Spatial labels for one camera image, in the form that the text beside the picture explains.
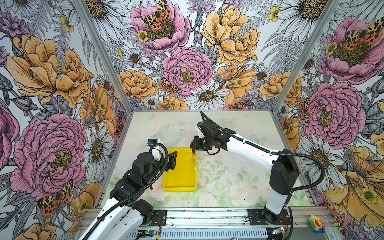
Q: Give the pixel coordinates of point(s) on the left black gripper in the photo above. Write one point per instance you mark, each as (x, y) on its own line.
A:
(171, 161)

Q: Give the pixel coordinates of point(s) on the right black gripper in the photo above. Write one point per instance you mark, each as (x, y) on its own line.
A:
(196, 146)

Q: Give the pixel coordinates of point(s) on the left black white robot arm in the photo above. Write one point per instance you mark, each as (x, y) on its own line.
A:
(124, 210)

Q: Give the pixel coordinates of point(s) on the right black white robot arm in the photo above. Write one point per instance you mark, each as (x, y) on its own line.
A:
(282, 166)

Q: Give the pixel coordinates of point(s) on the yellow plastic bin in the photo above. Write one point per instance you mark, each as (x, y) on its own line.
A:
(184, 177)

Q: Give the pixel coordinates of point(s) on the green circuit board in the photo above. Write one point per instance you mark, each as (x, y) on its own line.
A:
(148, 234)

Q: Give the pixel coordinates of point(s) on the colourful flower toy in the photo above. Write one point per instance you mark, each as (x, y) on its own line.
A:
(317, 224)

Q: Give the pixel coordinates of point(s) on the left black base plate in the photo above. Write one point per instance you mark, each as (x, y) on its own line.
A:
(159, 218)

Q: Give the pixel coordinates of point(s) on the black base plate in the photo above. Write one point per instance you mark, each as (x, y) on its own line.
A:
(258, 217)
(159, 218)

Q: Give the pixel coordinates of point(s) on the aluminium frame rail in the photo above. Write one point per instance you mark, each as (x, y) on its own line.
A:
(232, 224)

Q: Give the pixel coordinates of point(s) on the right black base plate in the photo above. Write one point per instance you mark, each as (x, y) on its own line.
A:
(258, 217)

